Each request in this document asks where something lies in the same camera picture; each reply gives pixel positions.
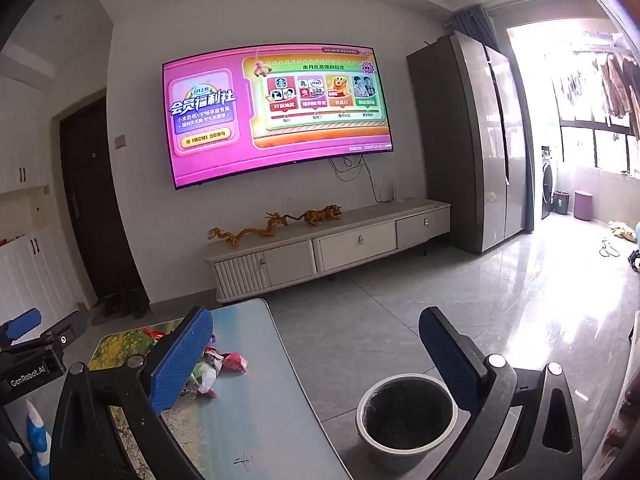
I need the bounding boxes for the hanging clothes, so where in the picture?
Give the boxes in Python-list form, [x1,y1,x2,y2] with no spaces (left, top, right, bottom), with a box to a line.
[550,54,640,135]

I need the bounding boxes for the landscape printed table mat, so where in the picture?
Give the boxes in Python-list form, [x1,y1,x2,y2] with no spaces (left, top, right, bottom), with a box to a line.
[87,298,352,480]

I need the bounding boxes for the washing machine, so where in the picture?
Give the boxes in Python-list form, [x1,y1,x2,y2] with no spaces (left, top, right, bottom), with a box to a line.
[540,145,556,221]

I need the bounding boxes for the grey refrigerator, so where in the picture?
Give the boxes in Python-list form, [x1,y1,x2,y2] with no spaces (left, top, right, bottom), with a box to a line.
[406,30,535,255]

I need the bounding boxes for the white wrapper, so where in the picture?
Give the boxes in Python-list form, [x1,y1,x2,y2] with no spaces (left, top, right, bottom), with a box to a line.
[198,360,222,395]

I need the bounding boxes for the golden tiger figurine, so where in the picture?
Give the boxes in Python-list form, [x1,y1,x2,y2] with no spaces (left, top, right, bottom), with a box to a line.
[292,204,344,227]

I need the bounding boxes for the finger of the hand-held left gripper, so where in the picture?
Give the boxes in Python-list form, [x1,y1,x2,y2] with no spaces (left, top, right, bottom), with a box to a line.
[34,310,89,356]
[0,308,44,344]

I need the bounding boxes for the golden dragon figurine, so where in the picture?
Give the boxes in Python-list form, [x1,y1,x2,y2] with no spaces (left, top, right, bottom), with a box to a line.
[207,211,296,251]

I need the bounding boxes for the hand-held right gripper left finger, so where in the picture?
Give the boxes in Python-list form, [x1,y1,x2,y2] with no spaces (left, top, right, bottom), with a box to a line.
[50,306,215,480]

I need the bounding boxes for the purple plastic bin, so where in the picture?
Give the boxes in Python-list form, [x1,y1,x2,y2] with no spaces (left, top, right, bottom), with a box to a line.
[573,190,595,222]

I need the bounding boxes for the television cables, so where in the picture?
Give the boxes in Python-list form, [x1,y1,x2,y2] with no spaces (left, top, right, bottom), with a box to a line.
[327,156,382,204]

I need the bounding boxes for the dark brown door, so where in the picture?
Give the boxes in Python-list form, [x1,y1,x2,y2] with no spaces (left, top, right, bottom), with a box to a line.
[59,96,149,312]

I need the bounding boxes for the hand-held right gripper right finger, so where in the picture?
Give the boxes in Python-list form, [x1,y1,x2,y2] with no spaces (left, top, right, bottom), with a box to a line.
[418,306,584,480]

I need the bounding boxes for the pile of dark shoes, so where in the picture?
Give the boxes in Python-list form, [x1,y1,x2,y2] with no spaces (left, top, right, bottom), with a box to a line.
[91,287,151,319]

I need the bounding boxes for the white built-in cabinet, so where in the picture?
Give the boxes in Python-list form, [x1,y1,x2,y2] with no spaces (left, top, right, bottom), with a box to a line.
[0,75,90,333]

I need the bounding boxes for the blue grey curtain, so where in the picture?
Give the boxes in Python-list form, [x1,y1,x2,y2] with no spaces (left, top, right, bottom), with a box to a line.
[444,7,502,50]

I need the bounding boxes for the pink wrapper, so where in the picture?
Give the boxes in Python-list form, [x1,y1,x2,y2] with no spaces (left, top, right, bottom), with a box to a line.
[222,352,249,376]

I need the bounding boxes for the yellow cloth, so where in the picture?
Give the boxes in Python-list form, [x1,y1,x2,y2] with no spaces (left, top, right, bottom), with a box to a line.
[607,221,639,242]

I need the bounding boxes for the grey round trash bin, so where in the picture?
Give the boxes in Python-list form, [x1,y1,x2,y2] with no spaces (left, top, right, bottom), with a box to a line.
[356,373,459,461]

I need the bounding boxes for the light green wrapper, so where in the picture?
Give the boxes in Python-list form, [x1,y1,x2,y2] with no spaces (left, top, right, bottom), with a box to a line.
[186,362,206,394]

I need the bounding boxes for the cream television cabinet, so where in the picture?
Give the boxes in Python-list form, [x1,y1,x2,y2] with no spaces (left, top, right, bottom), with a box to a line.
[202,199,452,304]

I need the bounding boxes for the wall-mounted television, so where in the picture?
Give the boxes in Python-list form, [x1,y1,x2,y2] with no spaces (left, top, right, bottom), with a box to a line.
[161,44,395,191]

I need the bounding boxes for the balcony window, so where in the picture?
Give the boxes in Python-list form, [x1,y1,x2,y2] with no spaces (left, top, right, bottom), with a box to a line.
[557,119,640,182]

